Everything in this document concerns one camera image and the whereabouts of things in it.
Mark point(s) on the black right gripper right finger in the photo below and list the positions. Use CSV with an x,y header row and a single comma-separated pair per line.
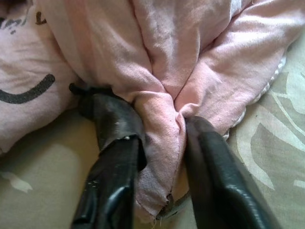
x,y
214,179

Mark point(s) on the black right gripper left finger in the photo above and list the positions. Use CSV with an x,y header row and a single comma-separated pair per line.
x,y
114,167

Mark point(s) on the pink cartoon print blanket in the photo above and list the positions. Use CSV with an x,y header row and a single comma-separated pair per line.
x,y
166,59

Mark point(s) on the beige patterned bed sheet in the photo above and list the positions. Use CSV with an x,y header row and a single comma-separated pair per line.
x,y
269,143

